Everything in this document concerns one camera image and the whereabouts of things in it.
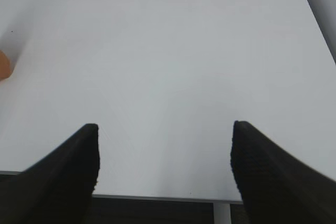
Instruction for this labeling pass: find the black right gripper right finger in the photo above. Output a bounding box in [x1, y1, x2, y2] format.
[230, 121, 335, 223]

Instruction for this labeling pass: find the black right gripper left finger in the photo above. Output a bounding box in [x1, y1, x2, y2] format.
[1, 123, 100, 223]

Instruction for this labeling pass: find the orange soda bottle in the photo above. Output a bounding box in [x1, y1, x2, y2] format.
[0, 51, 12, 80]

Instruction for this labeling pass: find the white table leg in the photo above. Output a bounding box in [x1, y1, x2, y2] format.
[213, 203, 232, 224]

